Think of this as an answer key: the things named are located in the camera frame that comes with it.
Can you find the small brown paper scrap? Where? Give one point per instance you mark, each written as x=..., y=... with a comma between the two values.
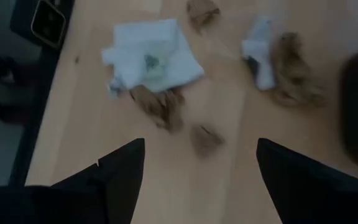
x=202, y=14
x=205, y=140

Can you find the black box with pale rim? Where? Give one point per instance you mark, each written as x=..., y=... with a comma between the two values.
x=47, y=21

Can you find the white striped paper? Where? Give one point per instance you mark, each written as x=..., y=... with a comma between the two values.
x=258, y=53

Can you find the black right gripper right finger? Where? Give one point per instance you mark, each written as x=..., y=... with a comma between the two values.
x=306, y=193

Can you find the white paper towel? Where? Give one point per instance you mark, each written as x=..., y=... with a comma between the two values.
x=154, y=40

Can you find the brown paper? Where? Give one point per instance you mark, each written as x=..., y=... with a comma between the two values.
x=294, y=74
x=162, y=107

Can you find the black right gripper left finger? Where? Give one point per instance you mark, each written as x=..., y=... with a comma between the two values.
x=120, y=174

